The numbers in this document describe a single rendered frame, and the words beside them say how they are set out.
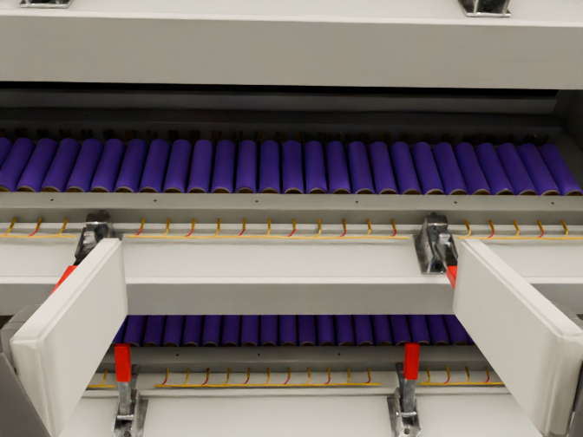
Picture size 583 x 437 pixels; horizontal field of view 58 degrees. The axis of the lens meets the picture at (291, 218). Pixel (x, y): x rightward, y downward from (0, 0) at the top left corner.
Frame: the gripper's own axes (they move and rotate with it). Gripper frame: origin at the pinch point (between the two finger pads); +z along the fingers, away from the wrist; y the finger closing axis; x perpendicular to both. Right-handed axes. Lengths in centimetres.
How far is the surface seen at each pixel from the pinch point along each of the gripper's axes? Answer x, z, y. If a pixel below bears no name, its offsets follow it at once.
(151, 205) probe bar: -3.9, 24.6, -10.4
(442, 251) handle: -6.2, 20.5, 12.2
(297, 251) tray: -7.3, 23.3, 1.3
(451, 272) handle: -6.6, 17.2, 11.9
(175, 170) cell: -1.9, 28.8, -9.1
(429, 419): -26.3, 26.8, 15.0
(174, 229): -5.9, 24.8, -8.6
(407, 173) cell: -2.0, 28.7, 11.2
